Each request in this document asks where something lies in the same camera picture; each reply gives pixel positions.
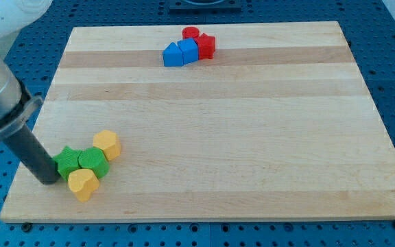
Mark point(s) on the blue triangle block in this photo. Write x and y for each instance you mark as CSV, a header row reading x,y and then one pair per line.
x,y
172,56

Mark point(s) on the blue cube block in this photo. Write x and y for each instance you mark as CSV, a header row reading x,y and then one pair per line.
x,y
189,50

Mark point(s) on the red star block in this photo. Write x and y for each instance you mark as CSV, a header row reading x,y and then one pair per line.
x,y
206,46

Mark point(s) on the light wooden board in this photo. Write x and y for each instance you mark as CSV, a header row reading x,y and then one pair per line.
x,y
279,126

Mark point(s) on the yellow hexagon block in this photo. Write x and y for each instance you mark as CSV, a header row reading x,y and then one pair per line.
x,y
108,141

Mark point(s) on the red cylinder block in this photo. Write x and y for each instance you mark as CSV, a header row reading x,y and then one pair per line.
x,y
190,32

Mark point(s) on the green cylinder block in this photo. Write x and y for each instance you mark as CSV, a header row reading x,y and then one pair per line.
x,y
94,159

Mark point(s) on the yellow heart block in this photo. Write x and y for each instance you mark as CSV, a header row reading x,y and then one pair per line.
x,y
82,183

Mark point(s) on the green star block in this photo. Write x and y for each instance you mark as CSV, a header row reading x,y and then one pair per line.
x,y
67,161

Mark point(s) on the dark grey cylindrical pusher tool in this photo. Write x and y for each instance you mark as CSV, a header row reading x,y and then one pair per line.
x,y
33,155

